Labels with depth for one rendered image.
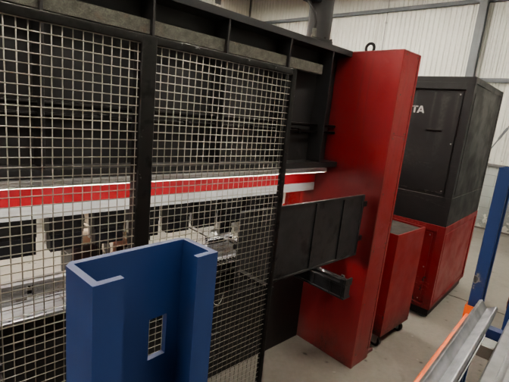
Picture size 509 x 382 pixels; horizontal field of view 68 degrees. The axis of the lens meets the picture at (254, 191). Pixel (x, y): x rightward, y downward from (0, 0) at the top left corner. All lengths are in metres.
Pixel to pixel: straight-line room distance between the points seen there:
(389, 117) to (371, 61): 0.41
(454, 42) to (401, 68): 6.38
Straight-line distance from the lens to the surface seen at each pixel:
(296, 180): 2.83
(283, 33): 2.35
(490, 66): 8.80
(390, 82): 2.71
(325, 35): 2.72
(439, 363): 0.65
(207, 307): 0.19
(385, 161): 2.68
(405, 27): 9.48
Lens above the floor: 1.81
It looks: 12 degrees down
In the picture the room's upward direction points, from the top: 6 degrees clockwise
